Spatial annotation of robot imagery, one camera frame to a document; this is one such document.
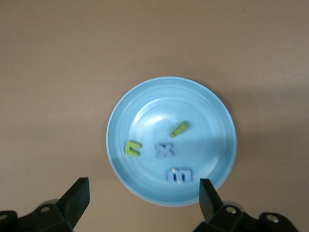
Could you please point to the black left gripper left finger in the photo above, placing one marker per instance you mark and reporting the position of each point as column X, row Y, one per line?
column 72, row 203

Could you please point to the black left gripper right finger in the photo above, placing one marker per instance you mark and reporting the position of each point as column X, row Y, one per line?
column 210, row 205

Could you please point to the blue foam letter m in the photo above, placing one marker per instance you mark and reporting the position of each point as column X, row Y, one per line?
column 172, row 177

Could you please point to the blue foam letter x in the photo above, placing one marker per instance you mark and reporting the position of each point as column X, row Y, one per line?
column 164, row 151

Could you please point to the green foam letter c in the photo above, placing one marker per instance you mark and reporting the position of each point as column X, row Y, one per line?
column 128, row 148

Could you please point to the green foam letter i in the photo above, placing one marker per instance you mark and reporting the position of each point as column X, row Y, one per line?
column 179, row 129

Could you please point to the blue plate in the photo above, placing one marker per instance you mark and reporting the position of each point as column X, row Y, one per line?
column 205, row 157

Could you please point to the brown table cover mat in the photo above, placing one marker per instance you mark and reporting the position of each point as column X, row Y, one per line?
column 60, row 72

